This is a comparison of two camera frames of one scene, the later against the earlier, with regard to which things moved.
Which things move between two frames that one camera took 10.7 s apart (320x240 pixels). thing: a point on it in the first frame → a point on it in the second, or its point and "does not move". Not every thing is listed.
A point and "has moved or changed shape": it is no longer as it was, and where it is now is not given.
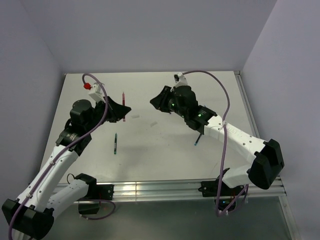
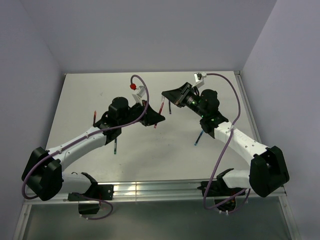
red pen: (123, 103) has moved or changed shape
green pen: (115, 144) does not move
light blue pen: (195, 143) does not move
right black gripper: (159, 101) → (178, 95)
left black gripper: (116, 111) → (151, 117)
